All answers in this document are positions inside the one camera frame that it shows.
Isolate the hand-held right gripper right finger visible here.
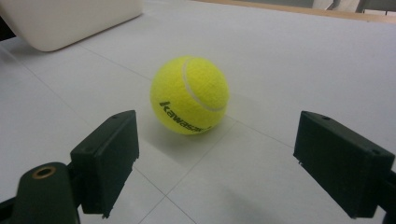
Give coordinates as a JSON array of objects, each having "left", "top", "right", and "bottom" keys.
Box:
[{"left": 292, "top": 110, "right": 396, "bottom": 219}]

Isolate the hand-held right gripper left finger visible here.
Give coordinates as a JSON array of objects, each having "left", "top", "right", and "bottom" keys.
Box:
[{"left": 69, "top": 109, "right": 140, "bottom": 218}]

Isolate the yellow tennis ball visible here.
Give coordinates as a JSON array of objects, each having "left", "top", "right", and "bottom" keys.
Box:
[{"left": 149, "top": 55, "right": 231, "bottom": 135}]

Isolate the white plastic bin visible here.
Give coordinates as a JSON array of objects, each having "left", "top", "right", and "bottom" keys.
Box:
[{"left": 0, "top": 0, "right": 144, "bottom": 52}]

